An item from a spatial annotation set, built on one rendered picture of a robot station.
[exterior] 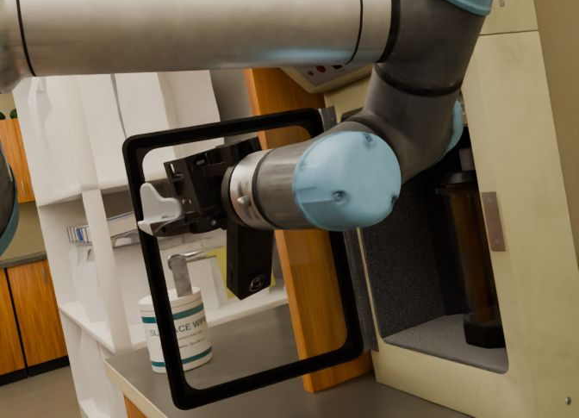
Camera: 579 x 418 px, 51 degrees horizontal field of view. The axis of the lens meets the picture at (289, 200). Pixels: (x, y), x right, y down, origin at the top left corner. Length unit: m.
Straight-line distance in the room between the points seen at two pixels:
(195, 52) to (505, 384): 0.56
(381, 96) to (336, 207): 0.11
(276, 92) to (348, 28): 0.56
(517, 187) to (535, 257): 0.09
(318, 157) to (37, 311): 5.17
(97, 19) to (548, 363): 0.62
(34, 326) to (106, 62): 5.20
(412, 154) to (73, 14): 0.29
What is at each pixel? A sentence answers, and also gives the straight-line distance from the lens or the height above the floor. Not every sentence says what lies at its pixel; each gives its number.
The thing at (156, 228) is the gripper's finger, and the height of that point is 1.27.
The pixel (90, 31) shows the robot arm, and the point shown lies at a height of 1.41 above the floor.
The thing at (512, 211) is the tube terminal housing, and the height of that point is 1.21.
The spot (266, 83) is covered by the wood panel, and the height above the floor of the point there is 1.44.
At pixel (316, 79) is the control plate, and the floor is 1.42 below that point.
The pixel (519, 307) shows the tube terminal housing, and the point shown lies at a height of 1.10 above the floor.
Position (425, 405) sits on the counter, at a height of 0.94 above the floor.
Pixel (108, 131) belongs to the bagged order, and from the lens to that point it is 1.95.
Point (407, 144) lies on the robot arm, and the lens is 0.53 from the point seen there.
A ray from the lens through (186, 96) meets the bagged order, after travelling 2.02.
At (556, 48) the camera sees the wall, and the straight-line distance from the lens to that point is 1.21.
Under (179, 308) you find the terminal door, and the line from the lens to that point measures 0.90.
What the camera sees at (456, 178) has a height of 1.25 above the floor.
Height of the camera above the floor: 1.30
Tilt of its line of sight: 3 degrees down
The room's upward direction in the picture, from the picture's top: 11 degrees counter-clockwise
